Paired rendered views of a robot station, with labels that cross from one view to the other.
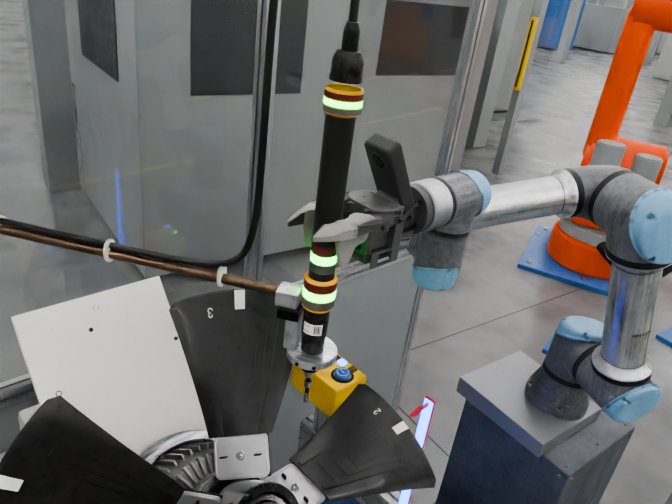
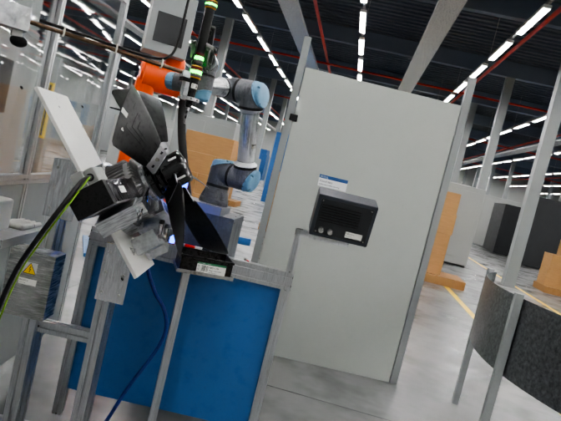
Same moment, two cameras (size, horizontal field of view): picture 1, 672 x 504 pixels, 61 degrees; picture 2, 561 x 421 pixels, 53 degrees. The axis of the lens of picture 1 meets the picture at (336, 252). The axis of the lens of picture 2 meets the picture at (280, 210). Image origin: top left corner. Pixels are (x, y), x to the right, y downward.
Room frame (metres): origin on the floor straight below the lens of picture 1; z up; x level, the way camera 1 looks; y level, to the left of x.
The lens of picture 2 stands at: (-1.12, 1.19, 1.29)
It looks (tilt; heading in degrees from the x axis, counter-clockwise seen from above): 4 degrees down; 315
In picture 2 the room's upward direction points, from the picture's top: 14 degrees clockwise
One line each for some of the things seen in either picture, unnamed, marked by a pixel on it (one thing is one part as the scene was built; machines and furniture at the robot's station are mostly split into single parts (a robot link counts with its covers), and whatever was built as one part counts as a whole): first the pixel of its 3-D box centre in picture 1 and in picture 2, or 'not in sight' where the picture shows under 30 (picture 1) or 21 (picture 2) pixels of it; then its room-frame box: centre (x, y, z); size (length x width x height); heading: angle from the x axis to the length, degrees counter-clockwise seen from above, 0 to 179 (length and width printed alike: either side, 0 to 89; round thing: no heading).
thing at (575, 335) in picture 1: (580, 347); (222, 172); (1.13, -0.60, 1.20); 0.13 x 0.12 x 0.14; 20
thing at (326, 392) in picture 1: (327, 381); not in sight; (1.10, -0.02, 1.02); 0.16 x 0.10 x 0.11; 46
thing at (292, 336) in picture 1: (307, 324); (189, 86); (0.64, 0.02, 1.50); 0.09 x 0.07 x 0.10; 81
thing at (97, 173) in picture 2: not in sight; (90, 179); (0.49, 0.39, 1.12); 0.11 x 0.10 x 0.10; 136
